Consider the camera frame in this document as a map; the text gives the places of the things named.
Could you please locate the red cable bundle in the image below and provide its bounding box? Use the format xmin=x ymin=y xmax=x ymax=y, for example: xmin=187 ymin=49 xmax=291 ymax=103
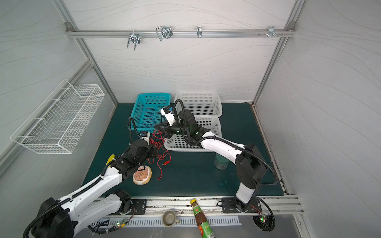
xmin=148 ymin=130 xmax=172 ymax=180

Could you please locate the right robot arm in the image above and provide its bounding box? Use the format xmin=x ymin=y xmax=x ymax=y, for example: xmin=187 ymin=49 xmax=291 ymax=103
xmin=154 ymin=99 xmax=279 ymax=213

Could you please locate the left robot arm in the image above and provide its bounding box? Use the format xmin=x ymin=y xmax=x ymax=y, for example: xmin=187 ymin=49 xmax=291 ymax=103
xmin=23 ymin=131 xmax=155 ymax=238

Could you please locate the white basket near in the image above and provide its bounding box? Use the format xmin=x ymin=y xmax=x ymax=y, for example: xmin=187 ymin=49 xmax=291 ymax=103
xmin=164 ymin=114 xmax=223 ymax=153

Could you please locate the teal plastic basket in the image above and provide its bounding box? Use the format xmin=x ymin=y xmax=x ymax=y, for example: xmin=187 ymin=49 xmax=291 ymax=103
xmin=131 ymin=93 xmax=171 ymax=132

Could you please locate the white basket far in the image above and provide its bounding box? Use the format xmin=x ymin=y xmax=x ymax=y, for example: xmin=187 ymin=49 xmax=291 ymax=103
xmin=174 ymin=91 xmax=222 ymax=117

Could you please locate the yellow banana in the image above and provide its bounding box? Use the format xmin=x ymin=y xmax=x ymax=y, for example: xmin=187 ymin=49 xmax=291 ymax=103
xmin=106 ymin=154 xmax=115 ymax=164

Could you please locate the clear jar green lid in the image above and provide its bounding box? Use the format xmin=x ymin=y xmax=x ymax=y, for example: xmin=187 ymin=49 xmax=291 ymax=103
xmin=214 ymin=153 xmax=230 ymax=170

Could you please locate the metal cup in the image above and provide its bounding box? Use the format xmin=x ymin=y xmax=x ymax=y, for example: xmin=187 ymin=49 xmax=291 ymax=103
xmin=162 ymin=210 xmax=180 ymax=227

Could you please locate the sauce bottle green label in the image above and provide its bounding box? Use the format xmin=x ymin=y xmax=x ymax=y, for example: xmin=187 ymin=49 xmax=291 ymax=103
xmin=190 ymin=199 xmax=215 ymax=238

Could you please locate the metal double hook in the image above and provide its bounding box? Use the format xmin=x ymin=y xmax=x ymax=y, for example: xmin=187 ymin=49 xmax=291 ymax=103
xmin=155 ymin=26 xmax=173 ymax=42

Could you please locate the metal u-bolt hook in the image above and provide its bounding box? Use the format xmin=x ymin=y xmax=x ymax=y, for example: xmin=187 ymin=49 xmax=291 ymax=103
xmin=127 ymin=31 xmax=141 ymax=51

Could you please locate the small metal clip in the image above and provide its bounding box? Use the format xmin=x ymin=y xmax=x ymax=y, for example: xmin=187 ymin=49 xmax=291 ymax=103
xmin=196 ymin=26 xmax=202 ymax=38

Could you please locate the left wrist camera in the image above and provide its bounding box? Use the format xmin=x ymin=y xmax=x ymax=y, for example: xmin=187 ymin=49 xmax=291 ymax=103
xmin=140 ymin=131 xmax=150 ymax=144

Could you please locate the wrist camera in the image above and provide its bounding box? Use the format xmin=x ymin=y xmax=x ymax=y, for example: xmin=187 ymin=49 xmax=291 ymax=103
xmin=140 ymin=131 xmax=150 ymax=144
xmin=160 ymin=105 xmax=176 ymax=126

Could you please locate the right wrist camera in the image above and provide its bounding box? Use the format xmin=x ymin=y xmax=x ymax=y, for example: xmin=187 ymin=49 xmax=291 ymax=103
xmin=160 ymin=105 xmax=176 ymax=126

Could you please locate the blue cable in basket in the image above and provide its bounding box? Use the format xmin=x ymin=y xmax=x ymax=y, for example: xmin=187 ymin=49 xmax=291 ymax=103
xmin=141 ymin=108 xmax=161 ymax=124

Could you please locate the white wire wall basket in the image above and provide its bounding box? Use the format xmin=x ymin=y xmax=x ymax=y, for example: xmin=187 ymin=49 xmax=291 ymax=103
xmin=10 ymin=79 xmax=105 ymax=154

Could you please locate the metal bracket hook right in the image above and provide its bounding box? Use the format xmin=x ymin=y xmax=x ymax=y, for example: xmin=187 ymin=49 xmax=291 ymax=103
xmin=258 ymin=26 xmax=284 ymax=38

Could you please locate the metal cross rail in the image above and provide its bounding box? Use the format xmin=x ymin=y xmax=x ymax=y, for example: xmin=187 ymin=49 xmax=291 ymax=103
xmin=66 ymin=29 xmax=296 ymax=39

